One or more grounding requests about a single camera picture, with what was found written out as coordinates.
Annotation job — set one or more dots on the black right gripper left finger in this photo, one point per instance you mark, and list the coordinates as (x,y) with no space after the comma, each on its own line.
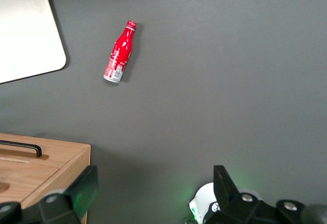
(58,207)

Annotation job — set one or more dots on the cream white plastic tray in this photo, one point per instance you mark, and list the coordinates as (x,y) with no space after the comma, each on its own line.
(25,32)

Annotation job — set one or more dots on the light wooden box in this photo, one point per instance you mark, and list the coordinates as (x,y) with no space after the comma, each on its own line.
(38,167)

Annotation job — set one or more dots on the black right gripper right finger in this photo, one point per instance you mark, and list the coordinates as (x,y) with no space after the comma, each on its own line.
(245,206)

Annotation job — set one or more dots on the white round device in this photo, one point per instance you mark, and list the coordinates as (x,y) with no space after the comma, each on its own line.
(204,203)

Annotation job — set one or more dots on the red coke bottle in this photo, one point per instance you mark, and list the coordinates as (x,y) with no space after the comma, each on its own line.
(119,52)

